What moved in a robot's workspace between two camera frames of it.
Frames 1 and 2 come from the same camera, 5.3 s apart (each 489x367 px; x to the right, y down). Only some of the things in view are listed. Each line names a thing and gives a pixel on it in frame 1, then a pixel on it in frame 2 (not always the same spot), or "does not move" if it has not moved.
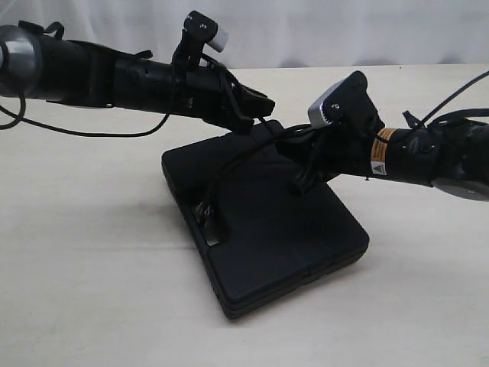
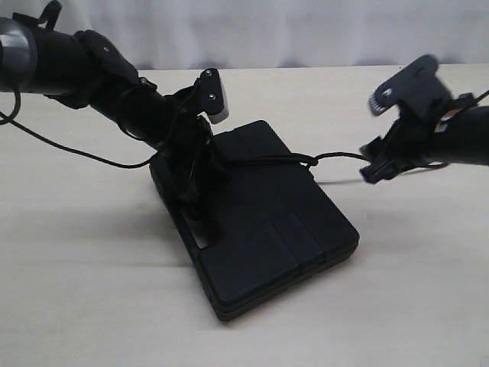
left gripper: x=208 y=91 → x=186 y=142
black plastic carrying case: x=255 y=238 does not move
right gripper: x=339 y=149 → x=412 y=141
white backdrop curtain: x=278 y=33 does not move
